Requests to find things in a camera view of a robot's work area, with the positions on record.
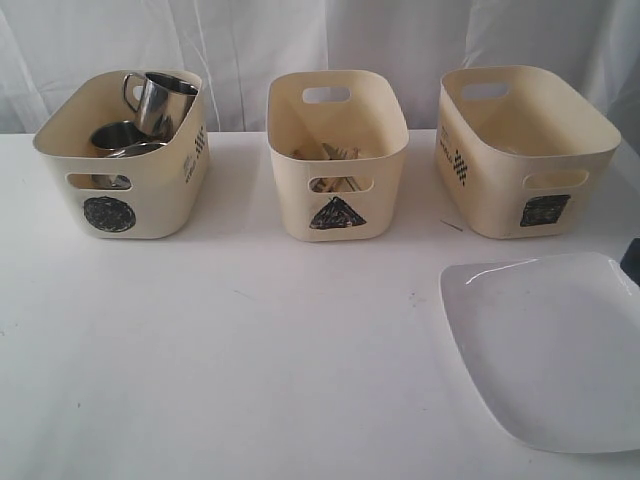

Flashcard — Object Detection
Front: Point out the cream bin with square mark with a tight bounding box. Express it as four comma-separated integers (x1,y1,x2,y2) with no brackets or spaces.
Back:
434,65,622,239

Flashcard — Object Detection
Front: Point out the white square plate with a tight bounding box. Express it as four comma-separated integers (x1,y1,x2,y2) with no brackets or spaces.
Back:
439,252,639,454

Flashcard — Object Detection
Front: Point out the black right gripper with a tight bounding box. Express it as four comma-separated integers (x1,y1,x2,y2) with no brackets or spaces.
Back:
620,237,640,265

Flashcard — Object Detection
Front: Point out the stainless steel bowl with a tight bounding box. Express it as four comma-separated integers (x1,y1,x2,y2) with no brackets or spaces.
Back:
91,141,167,190

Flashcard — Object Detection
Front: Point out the small dark pin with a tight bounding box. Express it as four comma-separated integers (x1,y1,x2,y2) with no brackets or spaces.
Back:
440,219,464,232

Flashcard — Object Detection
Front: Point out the wooden chopstick pale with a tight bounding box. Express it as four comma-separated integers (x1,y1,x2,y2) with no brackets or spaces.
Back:
310,144,357,193

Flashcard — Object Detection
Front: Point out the steel mug front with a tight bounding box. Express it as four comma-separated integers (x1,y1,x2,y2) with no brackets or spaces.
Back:
122,72,198,141

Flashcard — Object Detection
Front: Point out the cream bin with circle mark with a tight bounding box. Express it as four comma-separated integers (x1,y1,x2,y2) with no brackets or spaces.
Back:
33,70,210,239

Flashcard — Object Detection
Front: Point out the steel table knife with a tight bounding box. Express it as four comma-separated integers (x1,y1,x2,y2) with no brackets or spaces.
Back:
322,142,361,192

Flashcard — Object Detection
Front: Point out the steel spoon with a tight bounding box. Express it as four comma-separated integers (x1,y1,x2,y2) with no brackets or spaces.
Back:
310,178,326,193

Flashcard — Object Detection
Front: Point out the steel mug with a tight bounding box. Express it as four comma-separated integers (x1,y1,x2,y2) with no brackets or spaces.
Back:
90,120,149,154
122,72,198,141

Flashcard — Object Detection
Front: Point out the cream bin with triangle mark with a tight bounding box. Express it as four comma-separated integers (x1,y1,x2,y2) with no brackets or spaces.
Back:
266,70,409,242

